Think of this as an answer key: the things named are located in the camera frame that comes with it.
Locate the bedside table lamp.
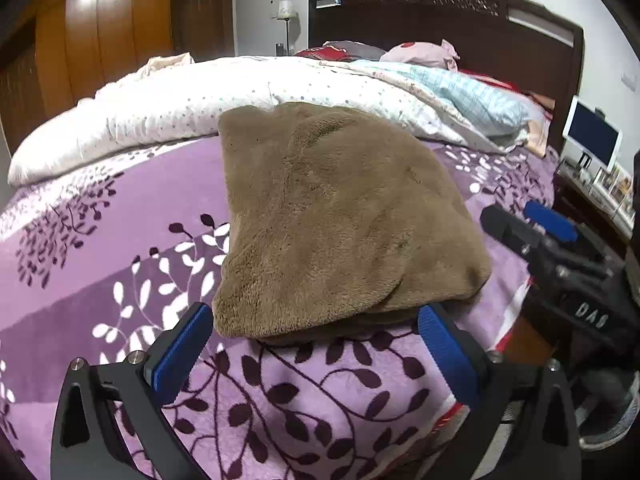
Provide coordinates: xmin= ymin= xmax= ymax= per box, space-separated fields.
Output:
xmin=272 ymin=0 xmax=298 ymax=56

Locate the dark wooden nightstand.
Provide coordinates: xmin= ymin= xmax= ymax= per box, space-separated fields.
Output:
xmin=552 ymin=160 xmax=640 ymax=261

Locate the white monitor screen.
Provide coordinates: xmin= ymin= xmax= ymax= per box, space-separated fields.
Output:
xmin=562 ymin=96 xmax=623 ymax=171

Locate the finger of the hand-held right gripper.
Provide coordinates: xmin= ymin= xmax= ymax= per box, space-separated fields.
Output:
xmin=524 ymin=201 xmax=581 ymax=243
xmin=480 ymin=205 xmax=546 ymax=261

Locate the wooden door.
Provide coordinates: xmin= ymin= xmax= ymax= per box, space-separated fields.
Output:
xmin=170 ymin=0 xmax=236 ymax=63

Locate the wooden bed frame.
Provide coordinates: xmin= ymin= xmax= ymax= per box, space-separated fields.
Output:
xmin=500 ymin=310 xmax=556 ymax=366

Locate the dark wooden headboard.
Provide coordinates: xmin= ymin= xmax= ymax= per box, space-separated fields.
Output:
xmin=307 ymin=0 xmax=586 ymax=148

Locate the person's grey shoe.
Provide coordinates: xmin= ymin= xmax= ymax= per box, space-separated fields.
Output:
xmin=580 ymin=390 xmax=640 ymax=451

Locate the brown fleece garment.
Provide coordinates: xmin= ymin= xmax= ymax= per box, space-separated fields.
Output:
xmin=212 ymin=101 xmax=493 ymax=346

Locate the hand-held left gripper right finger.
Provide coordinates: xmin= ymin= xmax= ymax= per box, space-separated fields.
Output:
xmin=417 ymin=302 xmax=583 ymax=480

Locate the white dotted duvet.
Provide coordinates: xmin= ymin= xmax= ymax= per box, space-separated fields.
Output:
xmin=7 ymin=55 xmax=531 ymax=186

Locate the red striped sheet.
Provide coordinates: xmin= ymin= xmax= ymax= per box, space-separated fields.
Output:
xmin=430 ymin=280 xmax=531 ymax=441

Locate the wooden wardrobe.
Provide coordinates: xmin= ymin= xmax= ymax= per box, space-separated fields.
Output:
xmin=0 ymin=0 xmax=173 ymax=146

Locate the light blue checked quilt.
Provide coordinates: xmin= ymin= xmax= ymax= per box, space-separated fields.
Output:
xmin=350 ymin=60 xmax=536 ymax=136

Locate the pale pink cloth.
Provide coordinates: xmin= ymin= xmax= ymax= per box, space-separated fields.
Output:
xmin=145 ymin=52 xmax=195 ymax=73

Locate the pink pillow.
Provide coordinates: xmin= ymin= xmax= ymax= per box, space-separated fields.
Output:
xmin=380 ymin=39 xmax=461 ymax=71

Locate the purple leaf-print blanket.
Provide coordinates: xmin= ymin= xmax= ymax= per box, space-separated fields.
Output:
xmin=0 ymin=137 xmax=558 ymax=480

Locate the red pillow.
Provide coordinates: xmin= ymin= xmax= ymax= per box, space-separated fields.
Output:
xmin=295 ymin=45 xmax=361 ymax=63

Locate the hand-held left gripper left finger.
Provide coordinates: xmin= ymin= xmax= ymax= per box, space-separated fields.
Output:
xmin=50 ymin=301 xmax=215 ymax=480

